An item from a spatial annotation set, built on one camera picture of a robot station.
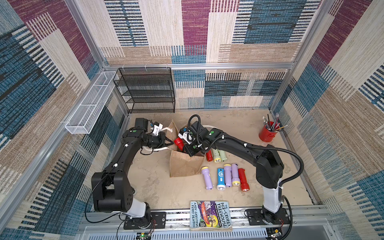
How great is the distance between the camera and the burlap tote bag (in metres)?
0.74

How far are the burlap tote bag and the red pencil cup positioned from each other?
0.49m

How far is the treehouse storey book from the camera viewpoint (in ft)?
2.29

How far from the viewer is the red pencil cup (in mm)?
961
